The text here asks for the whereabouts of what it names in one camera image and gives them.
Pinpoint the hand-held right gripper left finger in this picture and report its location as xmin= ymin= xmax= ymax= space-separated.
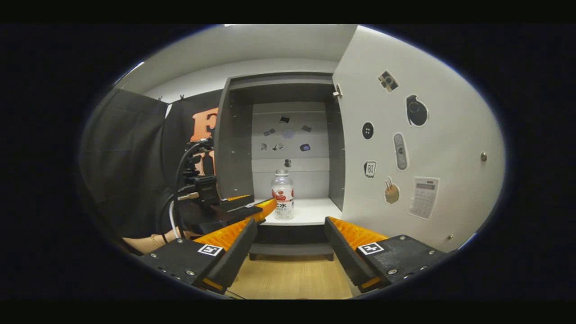
xmin=137 ymin=218 xmax=258 ymax=295

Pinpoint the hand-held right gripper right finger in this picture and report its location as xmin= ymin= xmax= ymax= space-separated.
xmin=324 ymin=216 xmax=448 ymax=294

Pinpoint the clear plastic bottle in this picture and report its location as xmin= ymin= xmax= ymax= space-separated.
xmin=271 ymin=169 xmax=295 ymax=221

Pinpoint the grey cabinet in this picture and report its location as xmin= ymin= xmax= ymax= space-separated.
xmin=214 ymin=72 xmax=347 ymax=261

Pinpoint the white cabinet door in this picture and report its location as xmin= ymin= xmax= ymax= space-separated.
xmin=332 ymin=25 xmax=507 ymax=252

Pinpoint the white cabinet shelf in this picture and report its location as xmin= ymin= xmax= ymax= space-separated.
xmin=252 ymin=197 xmax=342 ymax=226

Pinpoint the black backdrop cloth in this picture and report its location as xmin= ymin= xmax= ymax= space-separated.
xmin=79 ymin=88 xmax=225 ymax=243

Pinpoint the ceiling strip light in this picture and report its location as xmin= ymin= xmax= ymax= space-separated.
xmin=112 ymin=61 xmax=145 ymax=85

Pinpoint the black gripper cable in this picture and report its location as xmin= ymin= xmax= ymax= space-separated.
xmin=172 ymin=139 xmax=214 ymax=237

